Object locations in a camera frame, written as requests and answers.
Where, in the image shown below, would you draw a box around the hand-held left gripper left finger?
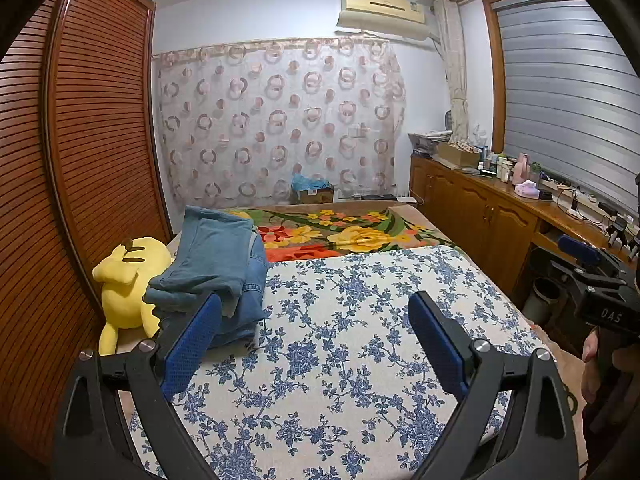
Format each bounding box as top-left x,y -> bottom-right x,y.
52,291 -> 223,480

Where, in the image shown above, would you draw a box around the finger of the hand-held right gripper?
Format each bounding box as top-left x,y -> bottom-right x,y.
550,259 -> 629,307
558,233 -> 634,286

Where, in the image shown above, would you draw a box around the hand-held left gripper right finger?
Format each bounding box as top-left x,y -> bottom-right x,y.
407,290 -> 579,480

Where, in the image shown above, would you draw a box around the teal blue pants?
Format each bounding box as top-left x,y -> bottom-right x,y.
142,205 -> 258,318

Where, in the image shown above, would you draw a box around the person's right hand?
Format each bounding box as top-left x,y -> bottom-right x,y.
581,329 -> 640,403

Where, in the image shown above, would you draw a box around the grey trash bin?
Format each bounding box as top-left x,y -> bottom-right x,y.
525,277 -> 566,326

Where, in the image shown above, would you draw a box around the white power strip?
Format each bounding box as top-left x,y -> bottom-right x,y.
555,200 -> 587,221

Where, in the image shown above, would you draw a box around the dark blue folded jeans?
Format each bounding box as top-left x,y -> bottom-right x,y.
202,305 -> 273,351

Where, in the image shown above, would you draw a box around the yellow plush toy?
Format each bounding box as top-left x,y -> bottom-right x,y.
92,236 -> 173,356

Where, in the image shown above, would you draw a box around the blue floral bed sheet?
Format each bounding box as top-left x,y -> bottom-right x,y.
127,245 -> 548,480

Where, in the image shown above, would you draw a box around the wooden sideboard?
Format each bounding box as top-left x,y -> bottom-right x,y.
410,152 -> 640,321

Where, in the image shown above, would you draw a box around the row of toiletry bottles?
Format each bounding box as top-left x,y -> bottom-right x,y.
477,145 -> 516,181

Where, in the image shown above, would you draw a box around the colourful flower print blanket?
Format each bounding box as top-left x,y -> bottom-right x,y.
112,204 -> 583,411

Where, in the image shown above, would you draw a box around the open cardboard box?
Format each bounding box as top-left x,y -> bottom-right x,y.
437,141 -> 481,170

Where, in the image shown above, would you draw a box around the grey window blind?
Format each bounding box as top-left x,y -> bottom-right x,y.
492,0 -> 640,221

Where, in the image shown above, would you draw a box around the small cardboard box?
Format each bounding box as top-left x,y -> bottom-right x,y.
297,185 -> 335,205

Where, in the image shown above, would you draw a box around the stack of papers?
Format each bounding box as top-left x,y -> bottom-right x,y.
407,130 -> 453,153

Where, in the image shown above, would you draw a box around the blue plastic bag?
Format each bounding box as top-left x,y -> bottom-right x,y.
291,172 -> 331,192

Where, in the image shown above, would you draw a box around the tied lace curtain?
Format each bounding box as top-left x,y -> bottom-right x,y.
432,0 -> 471,143

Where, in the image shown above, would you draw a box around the wooden louvred wardrobe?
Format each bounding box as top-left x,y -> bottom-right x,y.
0,0 -> 176,461

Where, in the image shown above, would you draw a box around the circle print curtain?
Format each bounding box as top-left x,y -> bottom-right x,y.
152,35 -> 406,211

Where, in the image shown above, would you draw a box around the cream wall air conditioner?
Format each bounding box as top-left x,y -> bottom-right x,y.
336,0 -> 436,43

